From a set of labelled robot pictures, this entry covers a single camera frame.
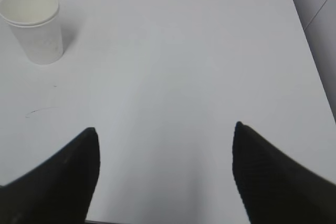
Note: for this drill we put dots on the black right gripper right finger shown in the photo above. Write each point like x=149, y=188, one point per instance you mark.
x=275, y=188

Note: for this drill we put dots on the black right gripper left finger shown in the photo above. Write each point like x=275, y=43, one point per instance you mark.
x=60, y=189

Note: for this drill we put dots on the white paper cup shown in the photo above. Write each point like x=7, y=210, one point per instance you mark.
x=36, y=26

